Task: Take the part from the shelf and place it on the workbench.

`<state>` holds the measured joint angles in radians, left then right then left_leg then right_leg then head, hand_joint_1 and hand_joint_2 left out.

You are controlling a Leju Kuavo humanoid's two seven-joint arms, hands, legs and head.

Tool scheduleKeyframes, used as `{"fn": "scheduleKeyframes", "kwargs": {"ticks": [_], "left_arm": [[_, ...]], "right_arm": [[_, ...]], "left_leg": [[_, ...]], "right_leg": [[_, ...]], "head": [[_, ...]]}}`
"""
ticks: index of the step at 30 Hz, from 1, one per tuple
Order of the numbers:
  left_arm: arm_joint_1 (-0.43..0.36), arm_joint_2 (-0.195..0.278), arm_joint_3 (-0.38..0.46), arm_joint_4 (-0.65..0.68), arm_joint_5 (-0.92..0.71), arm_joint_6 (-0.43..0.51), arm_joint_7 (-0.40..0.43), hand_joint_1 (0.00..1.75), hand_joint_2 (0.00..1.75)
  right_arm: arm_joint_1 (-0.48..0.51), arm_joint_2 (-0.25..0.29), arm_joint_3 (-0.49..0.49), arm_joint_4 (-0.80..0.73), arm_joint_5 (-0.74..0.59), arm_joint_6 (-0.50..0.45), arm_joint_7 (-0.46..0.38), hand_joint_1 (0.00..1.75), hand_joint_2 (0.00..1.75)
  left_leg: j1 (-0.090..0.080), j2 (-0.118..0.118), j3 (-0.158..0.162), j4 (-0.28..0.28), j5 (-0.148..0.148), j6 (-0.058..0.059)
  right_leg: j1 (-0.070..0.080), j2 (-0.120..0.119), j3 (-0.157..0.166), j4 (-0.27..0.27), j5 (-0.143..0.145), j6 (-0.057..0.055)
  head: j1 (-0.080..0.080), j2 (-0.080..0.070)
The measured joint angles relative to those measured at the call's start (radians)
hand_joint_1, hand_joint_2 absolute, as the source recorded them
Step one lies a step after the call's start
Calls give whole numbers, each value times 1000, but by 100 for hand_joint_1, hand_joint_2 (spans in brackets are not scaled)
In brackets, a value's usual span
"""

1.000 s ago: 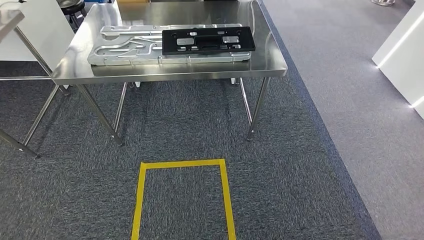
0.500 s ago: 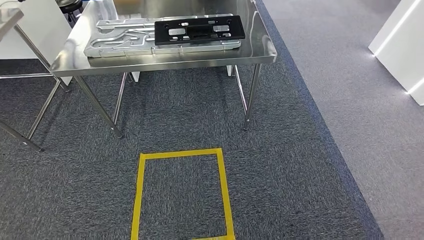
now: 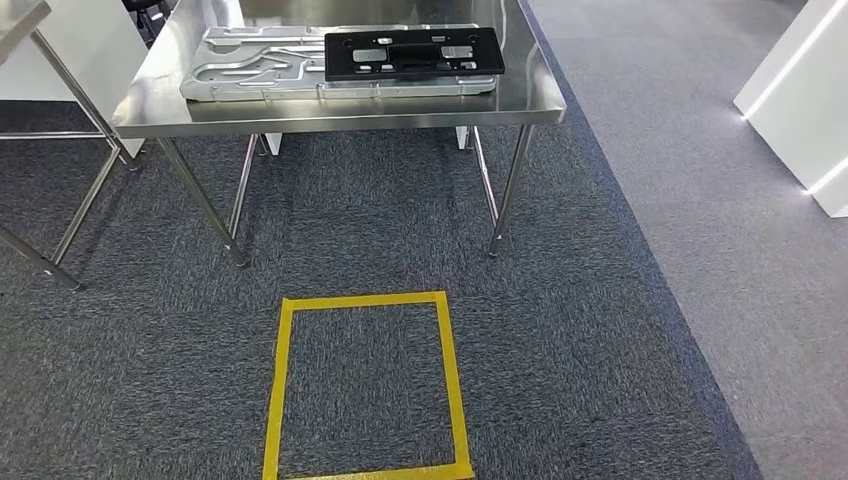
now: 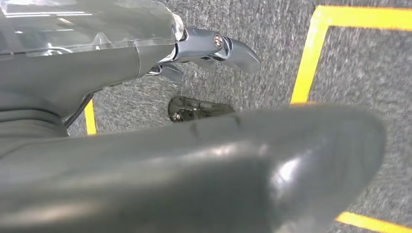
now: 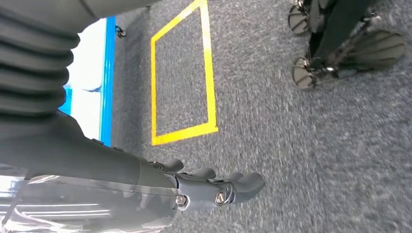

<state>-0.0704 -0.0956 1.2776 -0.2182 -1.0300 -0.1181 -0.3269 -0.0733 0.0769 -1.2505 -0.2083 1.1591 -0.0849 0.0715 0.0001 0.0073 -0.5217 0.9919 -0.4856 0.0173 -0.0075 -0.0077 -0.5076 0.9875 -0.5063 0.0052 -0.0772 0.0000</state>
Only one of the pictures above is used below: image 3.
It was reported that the black plastic panel part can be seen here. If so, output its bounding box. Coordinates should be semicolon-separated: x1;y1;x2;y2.
323;26;507;83

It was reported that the stainless steel workbench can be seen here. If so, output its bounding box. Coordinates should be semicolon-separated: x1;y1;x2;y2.
111;0;568;268

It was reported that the machined aluminium fixture plate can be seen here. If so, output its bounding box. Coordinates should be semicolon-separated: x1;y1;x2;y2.
180;23;498;104

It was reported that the white panel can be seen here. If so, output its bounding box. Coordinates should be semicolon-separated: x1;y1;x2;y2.
0;0;150;160

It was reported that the white display plinth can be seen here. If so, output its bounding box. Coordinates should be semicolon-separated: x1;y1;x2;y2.
731;0;848;220

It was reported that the stainless steel side table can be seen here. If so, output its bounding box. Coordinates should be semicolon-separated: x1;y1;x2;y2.
0;0;142;293

